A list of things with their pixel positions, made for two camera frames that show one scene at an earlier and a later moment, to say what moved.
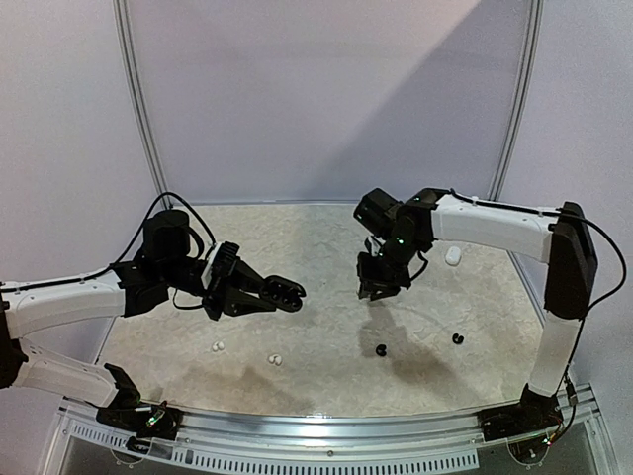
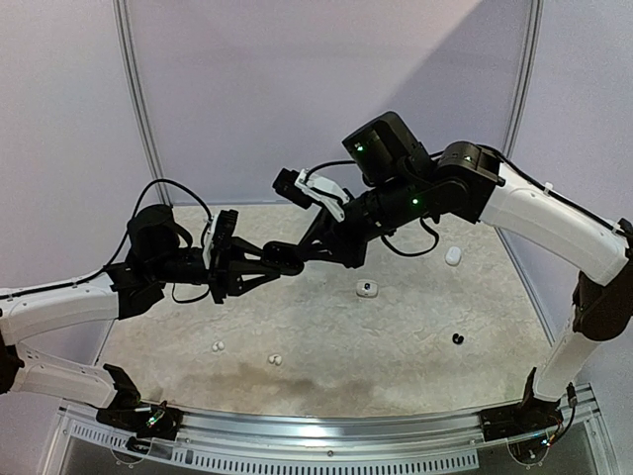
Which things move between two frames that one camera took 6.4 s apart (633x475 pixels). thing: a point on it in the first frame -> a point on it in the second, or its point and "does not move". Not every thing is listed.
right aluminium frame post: [524, 99] does not move
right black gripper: [378, 276] -> [341, 237]
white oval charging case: [453, 254] does not move
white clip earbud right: [275, 358] does not move
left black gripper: [232, 307] -> [226, 271]
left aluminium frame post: [135, 92] does not move
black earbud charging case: [283, 294] -> [284, 257]
